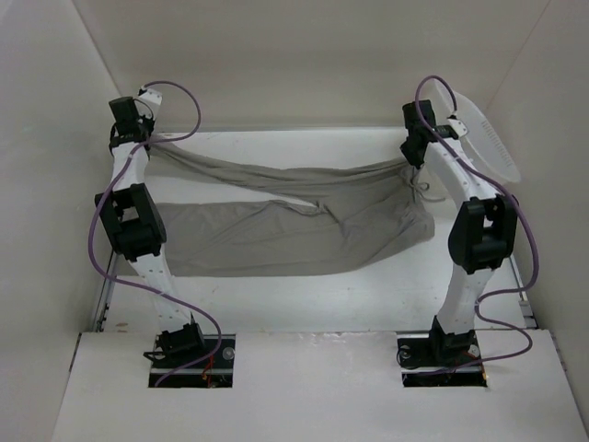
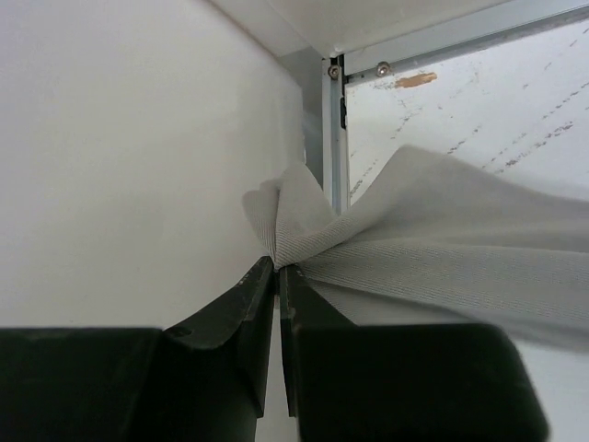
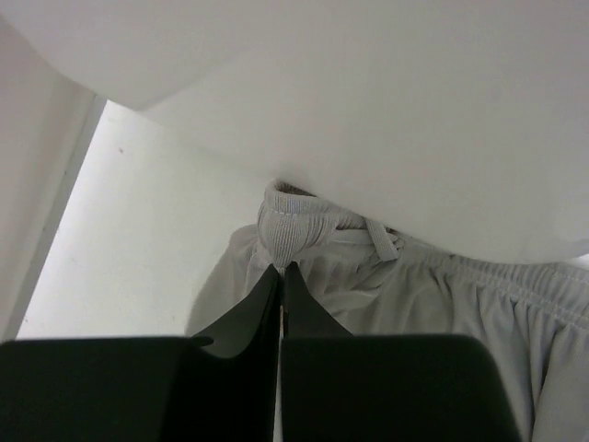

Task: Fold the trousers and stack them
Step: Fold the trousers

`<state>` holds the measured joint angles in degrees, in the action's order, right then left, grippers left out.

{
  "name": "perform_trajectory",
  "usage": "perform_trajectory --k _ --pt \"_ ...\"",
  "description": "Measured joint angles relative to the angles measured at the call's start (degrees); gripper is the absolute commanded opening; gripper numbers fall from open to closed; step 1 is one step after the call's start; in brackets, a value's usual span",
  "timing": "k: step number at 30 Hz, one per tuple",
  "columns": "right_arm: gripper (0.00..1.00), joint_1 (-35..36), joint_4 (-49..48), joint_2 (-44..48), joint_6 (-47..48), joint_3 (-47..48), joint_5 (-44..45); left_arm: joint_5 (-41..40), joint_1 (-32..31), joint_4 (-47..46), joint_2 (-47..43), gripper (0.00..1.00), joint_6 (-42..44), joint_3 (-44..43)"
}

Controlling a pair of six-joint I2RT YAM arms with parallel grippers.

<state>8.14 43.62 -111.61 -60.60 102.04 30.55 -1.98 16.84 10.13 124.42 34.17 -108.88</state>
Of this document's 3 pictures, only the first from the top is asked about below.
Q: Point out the grey trousers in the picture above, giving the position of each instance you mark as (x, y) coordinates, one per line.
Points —
(319, 220)

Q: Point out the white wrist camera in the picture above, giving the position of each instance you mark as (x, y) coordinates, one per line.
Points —
(458, 127)
(150, 100)

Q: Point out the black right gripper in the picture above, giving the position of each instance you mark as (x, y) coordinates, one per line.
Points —
(414, 159)

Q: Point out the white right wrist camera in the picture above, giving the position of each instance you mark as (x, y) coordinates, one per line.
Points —
(458, 127)

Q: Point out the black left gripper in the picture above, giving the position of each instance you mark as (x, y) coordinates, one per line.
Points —
(149, 122)

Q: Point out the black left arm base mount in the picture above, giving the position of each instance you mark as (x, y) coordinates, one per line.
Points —
(189, 369)

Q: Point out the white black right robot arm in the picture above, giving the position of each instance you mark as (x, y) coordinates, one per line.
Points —
(481, 238)

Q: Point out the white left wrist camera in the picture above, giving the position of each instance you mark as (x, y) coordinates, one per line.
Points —
(150, 100)

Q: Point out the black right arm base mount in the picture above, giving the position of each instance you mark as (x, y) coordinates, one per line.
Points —
(431, 361)

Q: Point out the white plastic basket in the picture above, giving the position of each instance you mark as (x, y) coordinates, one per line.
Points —
(482, 145)

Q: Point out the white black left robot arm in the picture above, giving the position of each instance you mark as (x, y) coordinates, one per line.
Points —
(136, 230)

